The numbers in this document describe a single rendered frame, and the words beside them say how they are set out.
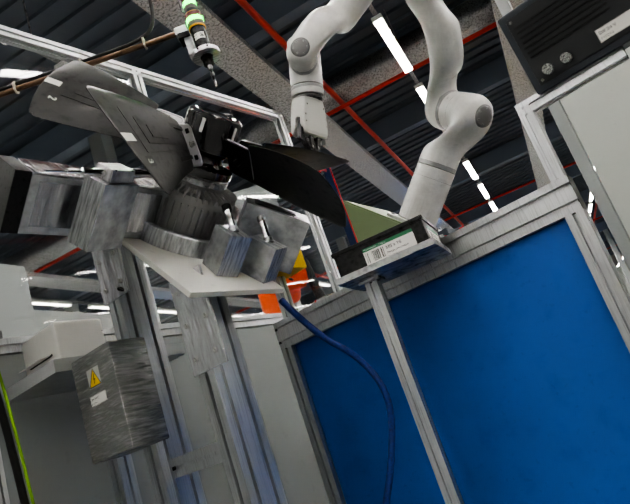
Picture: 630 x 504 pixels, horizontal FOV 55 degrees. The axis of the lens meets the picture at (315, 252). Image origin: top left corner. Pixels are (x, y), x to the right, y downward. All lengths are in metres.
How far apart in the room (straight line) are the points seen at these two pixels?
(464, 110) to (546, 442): 0.92
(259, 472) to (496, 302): 0.65
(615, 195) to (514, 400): 1.56
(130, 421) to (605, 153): 2.24
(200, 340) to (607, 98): 2.18
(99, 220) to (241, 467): 0.52
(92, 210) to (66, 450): 0.77
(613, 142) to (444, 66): 1.22
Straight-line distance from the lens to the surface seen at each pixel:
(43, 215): 1.17
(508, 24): 1.45
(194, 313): 1.22
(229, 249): 1.21
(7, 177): 1.14
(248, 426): 1.22
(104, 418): 1.34
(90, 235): 1.14
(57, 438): 1.72
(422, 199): 1.84
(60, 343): 1.54
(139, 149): 1.05
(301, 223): 1.36
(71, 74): 1.44
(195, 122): 1.30
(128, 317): 1.42
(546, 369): 1.42
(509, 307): 1.43
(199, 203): 1.28
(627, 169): 2.85
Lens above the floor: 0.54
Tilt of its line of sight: 16 degrees up
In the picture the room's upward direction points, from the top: 19 degrees counter-clockwise
